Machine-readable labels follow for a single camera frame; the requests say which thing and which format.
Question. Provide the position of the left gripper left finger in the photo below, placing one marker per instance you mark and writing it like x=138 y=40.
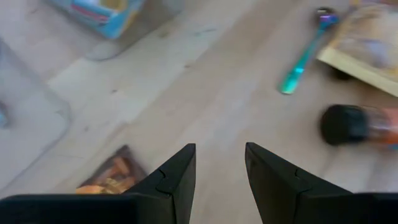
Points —
x=93 y=211

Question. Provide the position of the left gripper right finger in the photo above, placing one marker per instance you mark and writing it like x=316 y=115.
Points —
x=311 y=205

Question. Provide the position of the dark brown snack pack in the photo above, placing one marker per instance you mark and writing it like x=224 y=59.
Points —
x=115 y=174

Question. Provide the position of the blue ramen pack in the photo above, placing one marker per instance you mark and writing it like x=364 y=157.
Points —
x=105 y=18

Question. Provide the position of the orange label spice jar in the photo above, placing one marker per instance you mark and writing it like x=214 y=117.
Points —
x=342 y=124

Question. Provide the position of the green toothbrush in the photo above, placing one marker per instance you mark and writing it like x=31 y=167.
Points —
x=298 y=70

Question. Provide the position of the yellow ramen noodle pack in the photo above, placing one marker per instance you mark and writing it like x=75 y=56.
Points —
x=367 y=46

